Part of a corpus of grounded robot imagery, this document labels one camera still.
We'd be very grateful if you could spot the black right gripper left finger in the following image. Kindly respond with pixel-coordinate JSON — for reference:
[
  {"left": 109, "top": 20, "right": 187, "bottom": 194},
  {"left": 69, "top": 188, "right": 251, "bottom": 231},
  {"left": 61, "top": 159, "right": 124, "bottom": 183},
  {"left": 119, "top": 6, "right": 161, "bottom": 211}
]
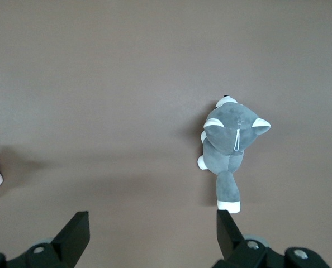
[{"left": 0, "top": 211, "right": 91, "bottom": 268}]

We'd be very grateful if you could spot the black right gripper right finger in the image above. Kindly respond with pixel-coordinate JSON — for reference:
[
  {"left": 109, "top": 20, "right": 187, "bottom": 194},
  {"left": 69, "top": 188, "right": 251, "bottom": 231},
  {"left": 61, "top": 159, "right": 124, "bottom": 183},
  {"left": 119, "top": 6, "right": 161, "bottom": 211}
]
[{"left": 212, "top": 209, "right": 330, "bottom": 268}]

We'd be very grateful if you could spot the gray and white plush dog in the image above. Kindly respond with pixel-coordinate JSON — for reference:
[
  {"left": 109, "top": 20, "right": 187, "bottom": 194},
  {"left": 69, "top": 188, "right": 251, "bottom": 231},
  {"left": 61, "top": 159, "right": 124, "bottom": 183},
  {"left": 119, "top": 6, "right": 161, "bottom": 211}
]
[{"left": 196, "top": 94, "right": 272, "bottom": 214}]

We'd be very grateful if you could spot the brown table cover sheet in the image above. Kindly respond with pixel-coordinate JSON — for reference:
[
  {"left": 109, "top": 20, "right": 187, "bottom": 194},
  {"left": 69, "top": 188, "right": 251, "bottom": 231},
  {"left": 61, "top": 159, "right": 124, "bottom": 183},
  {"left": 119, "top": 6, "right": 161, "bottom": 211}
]
[{"left": 0, "top": 0, "right": 332, "bottom": 268}]

